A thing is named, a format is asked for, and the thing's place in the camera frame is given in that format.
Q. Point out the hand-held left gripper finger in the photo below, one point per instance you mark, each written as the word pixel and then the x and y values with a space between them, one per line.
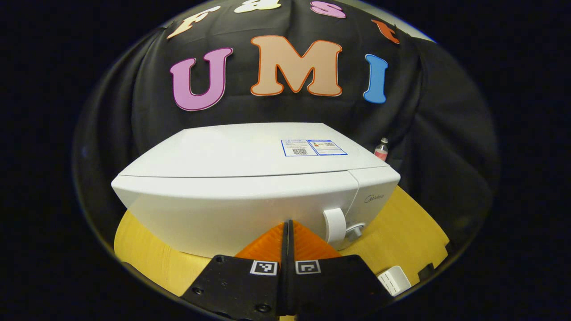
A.
pixel 284 285
pixel 291 285

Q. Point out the white microwave oven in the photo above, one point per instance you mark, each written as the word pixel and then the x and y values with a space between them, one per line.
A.
pixel 223 200

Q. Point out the white rectangular dish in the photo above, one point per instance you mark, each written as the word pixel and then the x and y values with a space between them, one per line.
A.
pixel 395 281

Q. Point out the small clear bottle pink label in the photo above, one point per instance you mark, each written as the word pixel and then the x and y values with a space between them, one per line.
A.
pixel 381 151

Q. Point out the black backdrop cloth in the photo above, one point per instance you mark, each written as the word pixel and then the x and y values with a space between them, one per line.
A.
pixel 446 156

